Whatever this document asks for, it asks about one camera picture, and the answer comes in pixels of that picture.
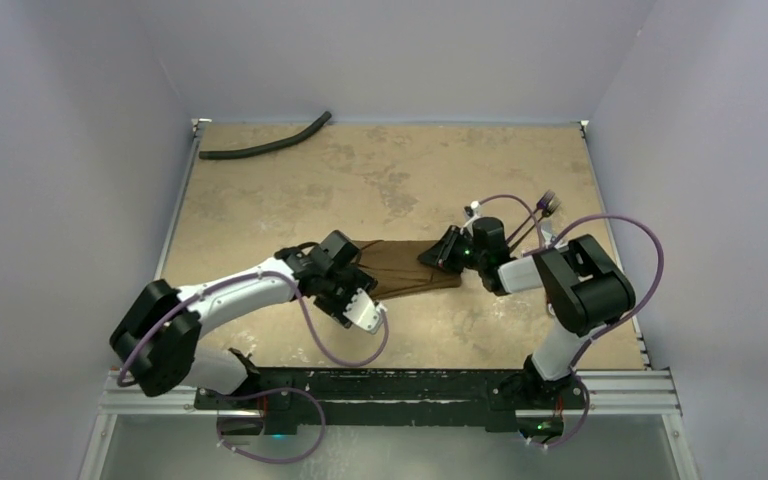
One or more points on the black foam tube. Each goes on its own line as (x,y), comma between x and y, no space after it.
(271,147)

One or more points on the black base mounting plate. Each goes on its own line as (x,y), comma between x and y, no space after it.
(282,399)

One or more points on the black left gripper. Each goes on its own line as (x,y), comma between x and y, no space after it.
(356,281)

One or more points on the brown fabric napkin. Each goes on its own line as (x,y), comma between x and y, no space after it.
(395,266)

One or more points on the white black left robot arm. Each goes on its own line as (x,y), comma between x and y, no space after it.
(159,339)

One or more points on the adjustable wrench red handle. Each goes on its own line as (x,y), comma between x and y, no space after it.
(546,231)

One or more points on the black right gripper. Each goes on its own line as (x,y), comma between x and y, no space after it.
(450,249)

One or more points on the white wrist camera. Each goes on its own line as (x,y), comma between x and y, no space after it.
(472,212)
(364,312)

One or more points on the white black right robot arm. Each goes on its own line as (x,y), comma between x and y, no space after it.
(585,288)

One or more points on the aluminium extrusion rail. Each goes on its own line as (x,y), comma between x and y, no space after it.
(611,393)

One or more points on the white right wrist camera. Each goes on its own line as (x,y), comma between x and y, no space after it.
(472,212)

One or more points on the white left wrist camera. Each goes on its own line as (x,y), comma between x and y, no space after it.
(364,312)

